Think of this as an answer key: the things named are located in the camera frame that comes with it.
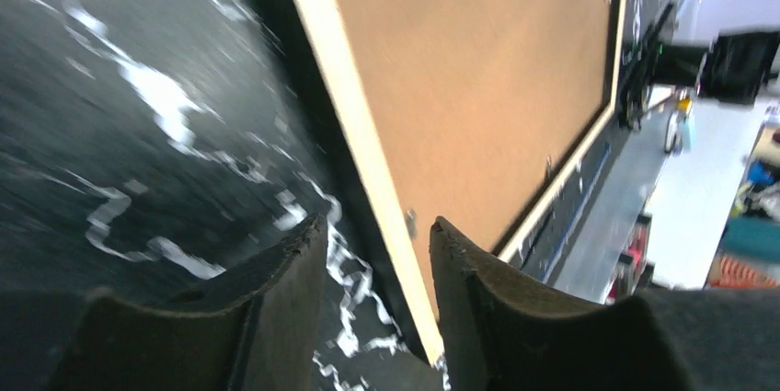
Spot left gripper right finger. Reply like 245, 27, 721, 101
430, 217, 779, 390

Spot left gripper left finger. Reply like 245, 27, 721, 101
48, 213, 327, 390

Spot brown backing board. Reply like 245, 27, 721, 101
337, 0, 610, 285

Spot wooden picture frame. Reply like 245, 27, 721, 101
258, 0, 626, 362

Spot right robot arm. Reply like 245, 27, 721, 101
617, 2, 779, 130

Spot metal turn clip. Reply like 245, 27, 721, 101
405, 209, 419, 241

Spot aluminium rail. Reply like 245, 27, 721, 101
536, 103, 671, 303

